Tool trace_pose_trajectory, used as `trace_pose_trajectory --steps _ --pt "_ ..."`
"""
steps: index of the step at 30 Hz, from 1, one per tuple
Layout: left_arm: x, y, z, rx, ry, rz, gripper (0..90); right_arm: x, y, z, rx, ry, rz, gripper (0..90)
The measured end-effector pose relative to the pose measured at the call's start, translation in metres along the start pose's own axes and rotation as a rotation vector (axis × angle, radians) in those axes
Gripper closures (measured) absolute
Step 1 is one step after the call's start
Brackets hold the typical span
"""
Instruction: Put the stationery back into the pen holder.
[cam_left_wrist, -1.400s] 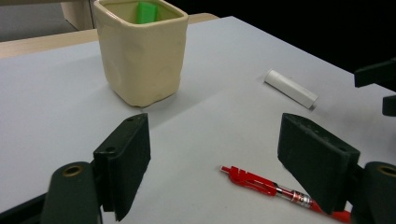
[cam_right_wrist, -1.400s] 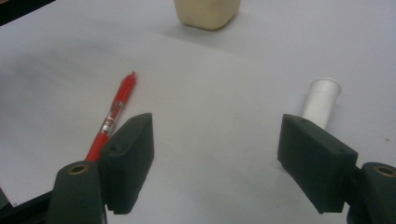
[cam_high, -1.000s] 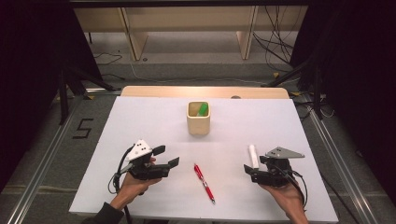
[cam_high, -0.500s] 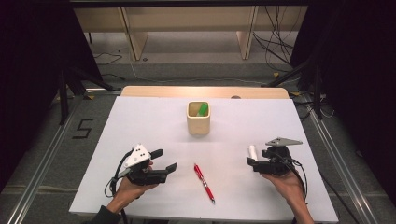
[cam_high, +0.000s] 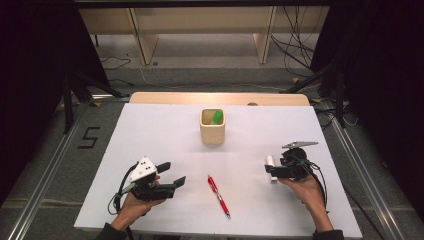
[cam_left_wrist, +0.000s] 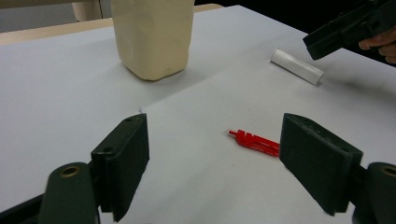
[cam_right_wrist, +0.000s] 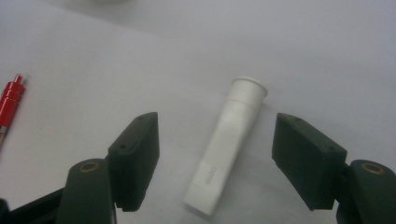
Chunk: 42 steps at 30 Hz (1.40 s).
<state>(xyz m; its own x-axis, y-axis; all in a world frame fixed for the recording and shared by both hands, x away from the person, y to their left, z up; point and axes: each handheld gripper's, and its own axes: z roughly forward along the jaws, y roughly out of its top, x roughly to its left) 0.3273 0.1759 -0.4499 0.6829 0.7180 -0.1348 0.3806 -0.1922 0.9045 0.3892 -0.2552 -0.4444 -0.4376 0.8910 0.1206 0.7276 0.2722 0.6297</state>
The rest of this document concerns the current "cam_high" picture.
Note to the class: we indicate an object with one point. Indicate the black curtain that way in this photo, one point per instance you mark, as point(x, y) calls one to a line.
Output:
point(383, 83)
point(33, 83)

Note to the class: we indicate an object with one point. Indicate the yellow tape piece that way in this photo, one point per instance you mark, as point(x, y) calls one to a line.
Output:
point(316, 100)
point(295, 80)
point(97, 104)

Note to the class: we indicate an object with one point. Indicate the white board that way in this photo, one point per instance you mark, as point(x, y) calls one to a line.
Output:
point(233, 160)

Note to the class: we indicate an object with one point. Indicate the black frame beam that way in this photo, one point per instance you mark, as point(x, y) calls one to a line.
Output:
point(200, 3)

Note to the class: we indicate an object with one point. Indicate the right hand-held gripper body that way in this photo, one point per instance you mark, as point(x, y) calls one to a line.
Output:
point(295, 163)

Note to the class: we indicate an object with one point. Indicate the person's right hand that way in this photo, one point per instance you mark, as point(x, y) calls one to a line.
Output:
point(308, 193)

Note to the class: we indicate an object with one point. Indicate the pale wooden desk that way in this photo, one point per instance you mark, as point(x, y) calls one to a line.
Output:
point(200, 20)

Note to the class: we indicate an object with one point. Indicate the green highlighter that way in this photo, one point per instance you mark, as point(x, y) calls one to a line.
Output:
point(217, 117)

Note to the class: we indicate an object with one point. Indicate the cream ceramic cup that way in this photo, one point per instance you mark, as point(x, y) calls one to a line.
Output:
point(212, 135)

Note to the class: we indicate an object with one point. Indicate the person's left hand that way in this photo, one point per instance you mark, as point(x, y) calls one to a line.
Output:
point(133, 208)

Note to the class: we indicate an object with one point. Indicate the red pen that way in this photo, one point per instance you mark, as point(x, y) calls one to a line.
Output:
point(218, 195)

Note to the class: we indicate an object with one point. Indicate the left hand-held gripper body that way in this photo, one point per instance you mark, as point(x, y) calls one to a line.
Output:
point(143, 170)

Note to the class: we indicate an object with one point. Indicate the black metal stand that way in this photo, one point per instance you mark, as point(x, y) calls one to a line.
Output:
point(83, 86)
point(333, 76)

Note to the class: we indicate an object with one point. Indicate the white cylindrical stick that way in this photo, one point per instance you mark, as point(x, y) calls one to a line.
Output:
point(269, 160)

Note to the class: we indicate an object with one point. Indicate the aluminium floor rail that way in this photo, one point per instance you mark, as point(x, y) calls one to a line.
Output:
point(43, 186)
point(366, 180)

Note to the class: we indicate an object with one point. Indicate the light wooden table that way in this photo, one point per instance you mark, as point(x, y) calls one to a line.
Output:
point(216, 99)

